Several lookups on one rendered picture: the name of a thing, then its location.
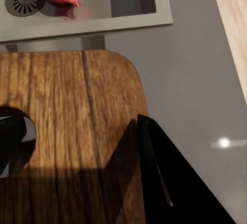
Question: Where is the cutting board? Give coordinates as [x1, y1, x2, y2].
[0, 50, 149, 224]

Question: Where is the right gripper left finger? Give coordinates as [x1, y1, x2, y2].
[0, 114, 27, 176]

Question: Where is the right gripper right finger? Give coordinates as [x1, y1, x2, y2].
[137, 114, 236, 224]

